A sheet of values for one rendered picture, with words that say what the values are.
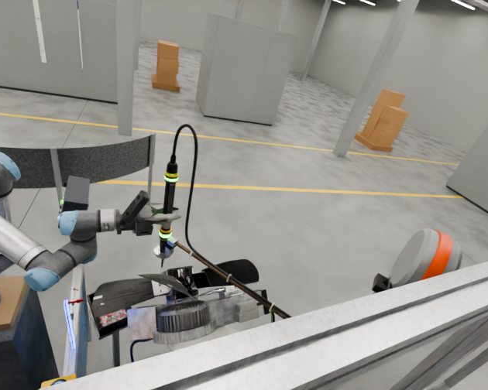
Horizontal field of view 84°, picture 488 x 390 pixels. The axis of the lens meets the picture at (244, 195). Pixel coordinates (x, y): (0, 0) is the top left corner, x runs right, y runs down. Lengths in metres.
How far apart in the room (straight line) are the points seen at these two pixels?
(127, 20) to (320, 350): 5.09
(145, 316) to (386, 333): 1.23
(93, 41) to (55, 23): 0.65
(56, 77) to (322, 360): 7.21
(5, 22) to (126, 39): 2.75
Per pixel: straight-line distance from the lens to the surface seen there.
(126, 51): 5.20
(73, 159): 2.95
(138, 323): 1.43
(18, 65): 7.42
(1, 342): 1.51
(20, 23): 7.24
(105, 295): 1.31
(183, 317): 1.24
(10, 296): 1.57
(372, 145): 8.95
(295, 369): 0.20
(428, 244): 0.65
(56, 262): 0.99
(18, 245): 1.01
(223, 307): 1.36
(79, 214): 0.98
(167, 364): 0.19
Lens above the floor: 2.22
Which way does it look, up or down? 31 degrees down
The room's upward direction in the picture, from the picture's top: 16 degrees clockwise
